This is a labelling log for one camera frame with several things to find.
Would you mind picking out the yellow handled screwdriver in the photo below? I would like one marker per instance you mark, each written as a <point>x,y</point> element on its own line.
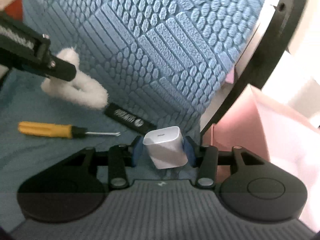
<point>58,131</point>

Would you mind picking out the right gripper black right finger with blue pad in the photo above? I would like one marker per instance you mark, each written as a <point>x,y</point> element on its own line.
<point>206,159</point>

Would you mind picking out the blue textured sofa cover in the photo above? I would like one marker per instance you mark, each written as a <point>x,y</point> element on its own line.
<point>162,60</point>

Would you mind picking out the pink sticky note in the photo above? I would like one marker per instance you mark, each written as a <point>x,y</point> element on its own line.
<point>230,77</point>

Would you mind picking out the pink cardboard box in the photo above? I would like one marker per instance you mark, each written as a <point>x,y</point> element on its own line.
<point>276,133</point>

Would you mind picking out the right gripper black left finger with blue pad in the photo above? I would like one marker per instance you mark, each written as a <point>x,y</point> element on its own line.
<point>116,159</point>

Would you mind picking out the white fluffy hair claw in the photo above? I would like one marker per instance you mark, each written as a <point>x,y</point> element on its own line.
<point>82,90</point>

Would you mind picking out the black rectangular labelled bar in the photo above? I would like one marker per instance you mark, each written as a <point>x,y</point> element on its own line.
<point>128,119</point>

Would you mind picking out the small white charger cube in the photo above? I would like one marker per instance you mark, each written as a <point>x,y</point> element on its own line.
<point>165,147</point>

